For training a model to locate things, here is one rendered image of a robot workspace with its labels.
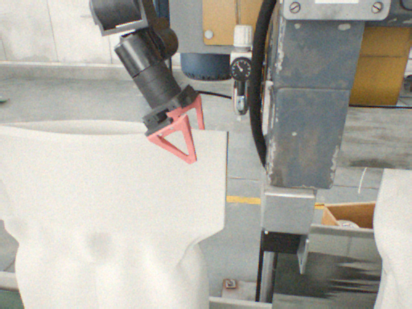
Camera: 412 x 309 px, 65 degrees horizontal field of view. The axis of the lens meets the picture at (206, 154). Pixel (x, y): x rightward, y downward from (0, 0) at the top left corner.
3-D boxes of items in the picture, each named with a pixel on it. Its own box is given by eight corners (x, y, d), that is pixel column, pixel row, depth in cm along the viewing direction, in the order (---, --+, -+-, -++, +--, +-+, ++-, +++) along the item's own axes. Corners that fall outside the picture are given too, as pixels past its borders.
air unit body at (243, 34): (227, 125, 55) (230, 26, 48) (229, 116, 59) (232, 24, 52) (254, 126, 54) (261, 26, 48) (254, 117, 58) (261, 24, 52)
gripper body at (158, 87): (195, 92, 56) (172, 53, 54) (183, 109, 47) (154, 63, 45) (164, 109, 58) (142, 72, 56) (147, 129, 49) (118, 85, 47)
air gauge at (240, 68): (228, 81, 51) (229, 57, 50) (229, 79, 53) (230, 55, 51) (252, 82, 51) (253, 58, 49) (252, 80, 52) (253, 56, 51)
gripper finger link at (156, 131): (216, 141, 54) (186, 92, 51) (210, 159, 48) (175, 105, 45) (182, 158, 56) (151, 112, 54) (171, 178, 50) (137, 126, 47)
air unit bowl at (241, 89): (230, 116, 55) (232, 80, 53) (232, 111, 58) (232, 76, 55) (248, 117, 55) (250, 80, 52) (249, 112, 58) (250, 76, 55)
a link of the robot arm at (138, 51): (102, 47, 48) (129, 26, 45) (125, 39, 54) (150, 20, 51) (129, 88, 50) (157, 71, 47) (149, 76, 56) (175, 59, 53)
